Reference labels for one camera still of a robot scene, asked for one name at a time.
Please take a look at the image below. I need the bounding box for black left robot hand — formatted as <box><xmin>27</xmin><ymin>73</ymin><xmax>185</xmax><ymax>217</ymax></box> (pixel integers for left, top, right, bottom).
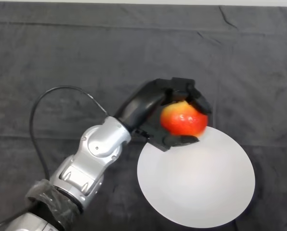
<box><xmin>114</xmin><ymin>77</ymin><xmax>213</xmax><ymax>153</ymax></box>

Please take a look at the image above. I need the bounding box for red yellow apple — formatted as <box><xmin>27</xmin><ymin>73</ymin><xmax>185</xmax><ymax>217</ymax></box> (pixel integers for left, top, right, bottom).
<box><xmin>159</xmin><ymin>100</ymin><xmax>209</xmax><ymax>138</ymax></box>

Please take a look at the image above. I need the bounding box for white round plate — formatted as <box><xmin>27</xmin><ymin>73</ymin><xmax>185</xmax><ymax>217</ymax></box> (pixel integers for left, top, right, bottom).
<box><xmin>136</xmin><ymin>126</ymin><xmax>256</xmax><ymax>229</ymax></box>

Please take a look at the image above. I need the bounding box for black cloth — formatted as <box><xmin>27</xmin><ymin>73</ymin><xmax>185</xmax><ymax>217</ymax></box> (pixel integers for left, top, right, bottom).
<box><xmin>0</xmin><ymin>1</ymin><xmax>287</xmax><ymax>231</ymax></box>

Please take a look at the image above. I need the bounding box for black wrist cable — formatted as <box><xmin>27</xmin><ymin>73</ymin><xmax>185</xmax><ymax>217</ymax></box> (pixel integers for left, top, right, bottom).
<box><xmin>29</xmin><ymin>86</ymin><xmax>108</xmax><ymax>178</ymax></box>

